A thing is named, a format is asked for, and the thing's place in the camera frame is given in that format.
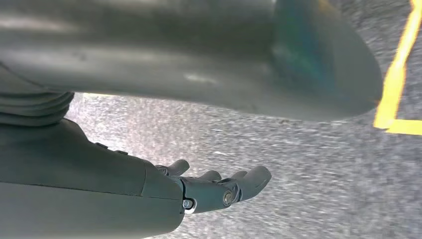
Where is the yellow floor tape square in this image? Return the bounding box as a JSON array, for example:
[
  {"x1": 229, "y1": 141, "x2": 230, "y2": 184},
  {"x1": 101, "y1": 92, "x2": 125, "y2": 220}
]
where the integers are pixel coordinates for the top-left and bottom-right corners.
[{"x1": 373, "y1": 0, "x2": 422, "y2": 136}]

